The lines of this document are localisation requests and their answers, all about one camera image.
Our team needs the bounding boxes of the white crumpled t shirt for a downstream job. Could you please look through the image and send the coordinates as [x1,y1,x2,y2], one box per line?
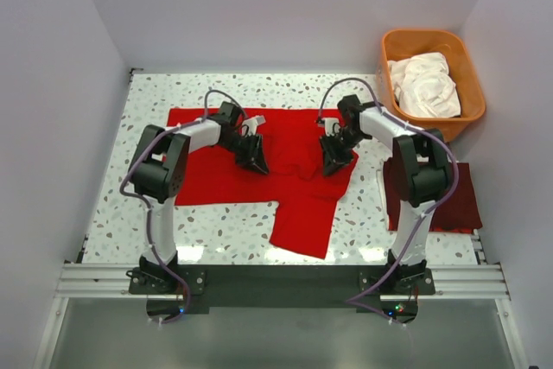
[387,52,461,118]

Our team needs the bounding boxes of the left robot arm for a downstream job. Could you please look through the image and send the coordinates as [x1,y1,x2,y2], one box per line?
[120,102,269,293]

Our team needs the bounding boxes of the dark red folded t shirt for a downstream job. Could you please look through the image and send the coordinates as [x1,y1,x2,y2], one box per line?
[383,159,482,234]

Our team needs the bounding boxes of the bright red t shirt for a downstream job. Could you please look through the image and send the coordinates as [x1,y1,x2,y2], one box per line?
[175,107,355,259]

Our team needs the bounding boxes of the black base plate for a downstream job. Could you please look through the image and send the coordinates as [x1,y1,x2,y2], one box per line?
[128,263,435,316]

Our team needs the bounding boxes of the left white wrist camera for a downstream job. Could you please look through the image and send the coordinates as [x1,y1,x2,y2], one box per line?
[242,115,266,136]

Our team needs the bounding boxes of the aluminium rail frame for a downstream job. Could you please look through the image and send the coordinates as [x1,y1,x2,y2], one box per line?
[35,231,530,368]

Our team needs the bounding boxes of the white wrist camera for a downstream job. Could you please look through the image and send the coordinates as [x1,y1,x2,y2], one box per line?
[316,118,341,137]
[242,115,266,136]

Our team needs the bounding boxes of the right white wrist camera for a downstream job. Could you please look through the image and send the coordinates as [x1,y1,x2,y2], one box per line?
[316,118,341,137]

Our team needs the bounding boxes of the orange plastic basket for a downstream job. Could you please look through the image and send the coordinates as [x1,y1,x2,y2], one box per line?
[376,29,486,143]

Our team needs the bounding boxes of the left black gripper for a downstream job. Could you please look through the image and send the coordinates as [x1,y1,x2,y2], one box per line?
[219,132,269,175]

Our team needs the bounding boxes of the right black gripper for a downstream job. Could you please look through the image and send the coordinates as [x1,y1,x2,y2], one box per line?
[320,128,368,177]

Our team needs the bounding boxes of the white folded t shirt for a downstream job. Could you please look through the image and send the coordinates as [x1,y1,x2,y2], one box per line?
[376,169,390,229]

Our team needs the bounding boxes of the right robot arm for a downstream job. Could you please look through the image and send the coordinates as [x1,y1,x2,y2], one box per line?
[316,95,459,294]

